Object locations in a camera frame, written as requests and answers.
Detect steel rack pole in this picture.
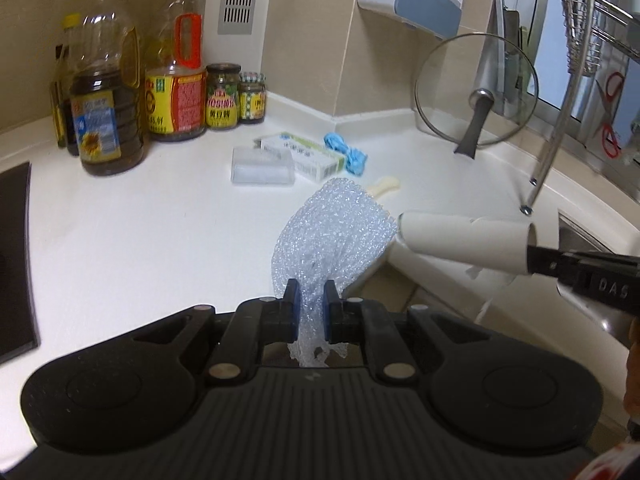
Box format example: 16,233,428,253
520,0,596,217
529,126,560,186

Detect red label oil bottle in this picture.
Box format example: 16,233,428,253
144,0,206,142

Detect white green medicine box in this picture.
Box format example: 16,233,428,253
254,132,346,182

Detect large dark oil bottle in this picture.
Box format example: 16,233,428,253
70,0,144,177

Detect steel dish rack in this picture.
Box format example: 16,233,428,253
561,0,639,76

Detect cardboard paper tube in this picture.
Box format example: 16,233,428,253
398,211,537,275

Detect glass pot lid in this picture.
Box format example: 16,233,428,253
412,32,539,159

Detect green label sauce jar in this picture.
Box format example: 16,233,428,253
205,63,241,130

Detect person right hand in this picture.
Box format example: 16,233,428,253
624,318,640,420

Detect bubble wrap sheet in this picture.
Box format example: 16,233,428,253
271,178,397,367

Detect steel kitchen sink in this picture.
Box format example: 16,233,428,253
556,212,639,349

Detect small checkered lid jar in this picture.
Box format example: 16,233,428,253
239,72,267,124

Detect small yellow cap bottle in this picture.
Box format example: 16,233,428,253
49,13,82,157

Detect cream foam strip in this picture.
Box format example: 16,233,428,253
366,177,400,200

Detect red handled scissors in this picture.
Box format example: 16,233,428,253
597,70,625,159

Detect black gas stove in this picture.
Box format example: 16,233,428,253
0,162,39,364

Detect clear plastic box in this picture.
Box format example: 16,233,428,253
231,146,295,186

